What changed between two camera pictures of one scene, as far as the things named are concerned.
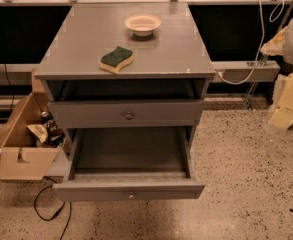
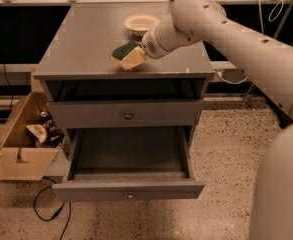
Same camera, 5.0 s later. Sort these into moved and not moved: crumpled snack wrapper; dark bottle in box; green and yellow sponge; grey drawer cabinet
Moved: green and yellow sponge
Not moved: grey drawer cabinet; dark bottle in box; crumpled snack wrapper
